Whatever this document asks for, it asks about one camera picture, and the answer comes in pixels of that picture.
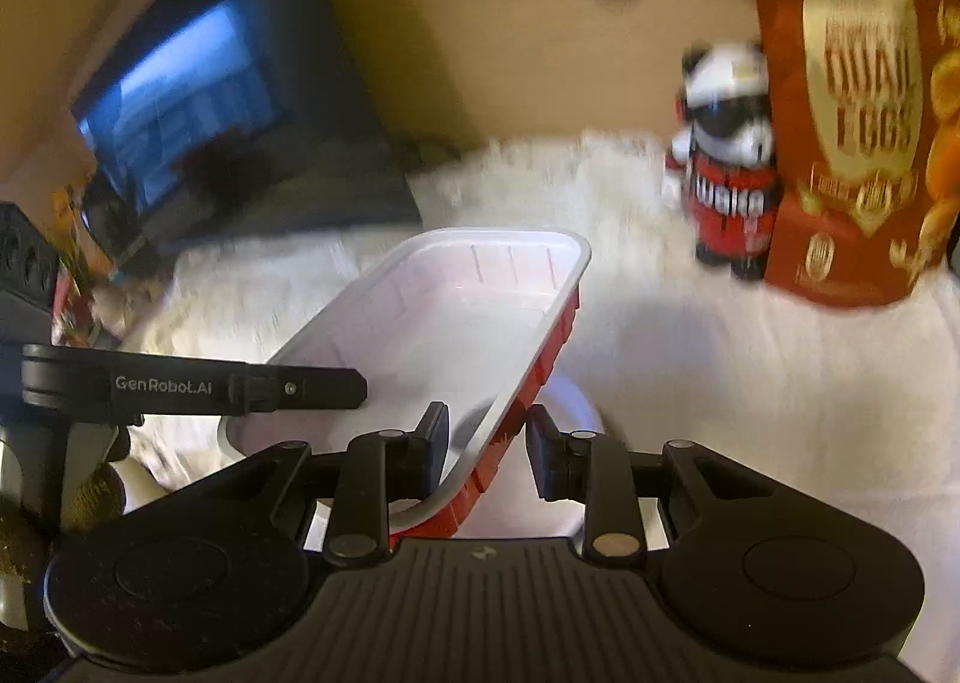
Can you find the white textured cloth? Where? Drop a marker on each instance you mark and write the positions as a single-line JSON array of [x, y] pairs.
[[750, 391]]

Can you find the person's left hand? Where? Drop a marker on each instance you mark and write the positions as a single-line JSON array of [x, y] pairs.
[[97, 495]]

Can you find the red rectangular tray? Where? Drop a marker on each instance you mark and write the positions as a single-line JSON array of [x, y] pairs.
[[450, 316]]

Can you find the red snack bag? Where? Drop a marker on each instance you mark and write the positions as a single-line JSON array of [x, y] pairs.
[[847, 128]]

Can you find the plain white bowl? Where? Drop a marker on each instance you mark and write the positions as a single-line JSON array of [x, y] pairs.
[[559, 495]]

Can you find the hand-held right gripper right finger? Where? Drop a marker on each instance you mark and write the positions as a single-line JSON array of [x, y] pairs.
[[541, 458]]

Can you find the black monitor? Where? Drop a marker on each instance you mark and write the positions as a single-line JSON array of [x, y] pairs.
[[262, 128]]

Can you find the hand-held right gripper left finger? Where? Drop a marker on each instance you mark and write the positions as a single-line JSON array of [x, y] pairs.
[[433, 450]]

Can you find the colourful snack packet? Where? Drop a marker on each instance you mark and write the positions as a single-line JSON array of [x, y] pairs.
[[75, 293]]

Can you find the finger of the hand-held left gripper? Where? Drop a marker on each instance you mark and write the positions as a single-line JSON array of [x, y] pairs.
[[300, 389]]

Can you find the panda figurine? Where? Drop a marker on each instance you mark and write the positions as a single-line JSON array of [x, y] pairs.
[[731, 203]]

